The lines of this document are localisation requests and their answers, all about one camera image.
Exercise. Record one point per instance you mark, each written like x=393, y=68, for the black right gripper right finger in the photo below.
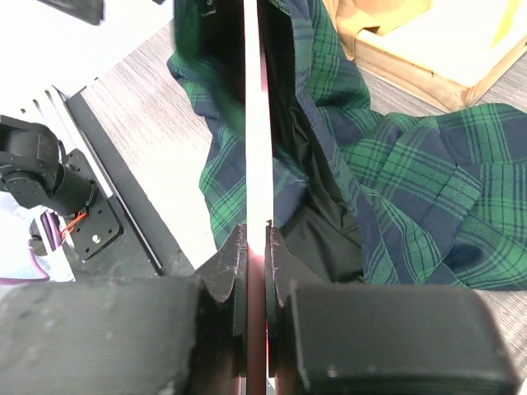
x=332, y=338

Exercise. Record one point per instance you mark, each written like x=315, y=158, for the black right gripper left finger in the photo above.
x=162, y=335

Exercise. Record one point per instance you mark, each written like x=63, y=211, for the dark green plaid garment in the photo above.
x=375, y=198

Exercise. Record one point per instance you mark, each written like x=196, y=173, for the pink hanger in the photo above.
x=259, y=196

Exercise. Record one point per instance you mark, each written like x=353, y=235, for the tan skirt with white lining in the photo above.
x=351, y=17

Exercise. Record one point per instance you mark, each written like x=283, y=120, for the wooden hanger rack with tray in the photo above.
x=449, y=56

